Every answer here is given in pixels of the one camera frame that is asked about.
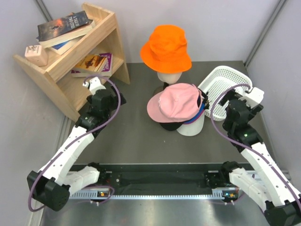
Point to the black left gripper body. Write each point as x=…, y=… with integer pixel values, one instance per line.
x=114, y=102

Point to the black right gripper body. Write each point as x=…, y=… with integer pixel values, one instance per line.
x=230, y=95

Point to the blue cap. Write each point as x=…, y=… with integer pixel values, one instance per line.
x=201, y=106

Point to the light pink cap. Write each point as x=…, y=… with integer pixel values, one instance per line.
x=176, y=103

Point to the black cap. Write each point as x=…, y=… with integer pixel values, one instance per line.
x=175, y=125

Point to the orange cap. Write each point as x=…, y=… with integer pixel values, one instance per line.
x=166, y=50

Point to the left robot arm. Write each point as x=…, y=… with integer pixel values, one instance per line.
x=53, y=185

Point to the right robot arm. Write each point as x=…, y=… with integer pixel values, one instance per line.
x=277, y=198

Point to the white perforated basket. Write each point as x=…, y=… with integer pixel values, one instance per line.
x=220, y=79

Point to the orange purple book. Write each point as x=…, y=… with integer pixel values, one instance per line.
x=91, y=63

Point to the beige mannequin head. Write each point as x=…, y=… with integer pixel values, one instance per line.
x=169, y=78

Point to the wooden shelf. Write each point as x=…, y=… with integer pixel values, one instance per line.
x=65, y=91

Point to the blue cover book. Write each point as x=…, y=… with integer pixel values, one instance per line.
x=65, y=46

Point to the pink power adapter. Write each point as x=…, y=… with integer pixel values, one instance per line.
x=36, y=54

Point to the dark cover paperback book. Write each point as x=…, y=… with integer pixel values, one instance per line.
x=64, y=29

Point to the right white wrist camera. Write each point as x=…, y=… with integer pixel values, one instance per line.
x=253, y=97

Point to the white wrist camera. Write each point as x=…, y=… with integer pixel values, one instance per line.
x=253, y=97
x=93, y=85

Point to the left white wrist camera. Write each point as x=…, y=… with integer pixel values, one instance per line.
x=93, y=85

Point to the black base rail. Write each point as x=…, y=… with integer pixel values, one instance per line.
x=160, y=179

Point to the white slotted cable duct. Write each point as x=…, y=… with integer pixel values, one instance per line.
x=216, y=194

